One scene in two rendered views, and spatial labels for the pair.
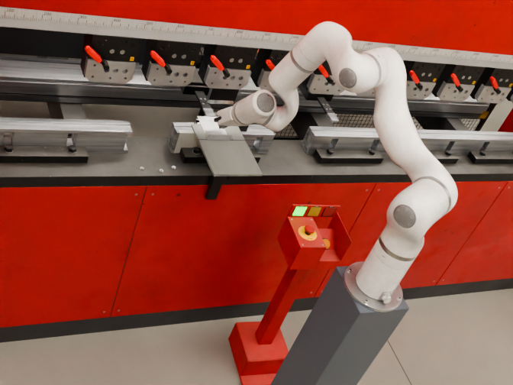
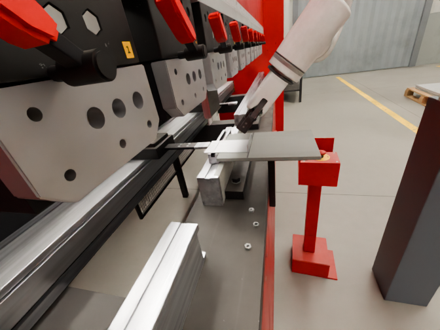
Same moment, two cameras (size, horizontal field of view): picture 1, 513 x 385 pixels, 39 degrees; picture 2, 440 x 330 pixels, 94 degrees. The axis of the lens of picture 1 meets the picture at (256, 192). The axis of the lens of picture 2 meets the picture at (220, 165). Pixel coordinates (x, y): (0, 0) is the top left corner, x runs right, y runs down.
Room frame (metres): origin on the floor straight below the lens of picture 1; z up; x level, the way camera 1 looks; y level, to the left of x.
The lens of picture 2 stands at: (1.66, 0.60, 1.25)
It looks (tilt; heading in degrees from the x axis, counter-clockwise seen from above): 29 degrees down; 323
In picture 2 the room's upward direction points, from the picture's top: 10 degrees counter-clockwise
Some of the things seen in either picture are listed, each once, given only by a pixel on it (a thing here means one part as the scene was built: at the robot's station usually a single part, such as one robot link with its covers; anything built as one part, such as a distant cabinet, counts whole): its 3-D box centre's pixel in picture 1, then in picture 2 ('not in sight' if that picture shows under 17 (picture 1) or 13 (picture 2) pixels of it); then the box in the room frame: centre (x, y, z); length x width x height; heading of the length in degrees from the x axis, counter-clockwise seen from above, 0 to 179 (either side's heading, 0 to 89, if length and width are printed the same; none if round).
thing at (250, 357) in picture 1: (260, 353); (313, 255); (2.03, -0.28, 0.06); 0.25 x 0.20 x 0.12; 31
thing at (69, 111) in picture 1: (61, 95); (19, 312); (2.19, 0.83, 0.81); 0.64 x 0.08 x 0.14; 35
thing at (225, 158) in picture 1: (226, 149); (266, 144); (2.02, 0.15, 1.00); 0.26 x 0.18 x 0.01; 35
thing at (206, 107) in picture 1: (201, 92); (171, 144); (2.26, 0.33, 1.01); 0.26 x 0.12 x 0.05; 35
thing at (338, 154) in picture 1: (349, 156); (255, 118); (2.44, -0.29, 0.89); 0.30 x 0.05 x 0.03; 125
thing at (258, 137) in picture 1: (221, 138); (224, 158); (2.17, 0.19, 0.92); 0.39 x 0.06 x 0.10; 125
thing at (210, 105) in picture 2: (223, 92); (211, 103); (2.14, 0.24, 1.13); 0.10 x 0.02 x 0.10; 125
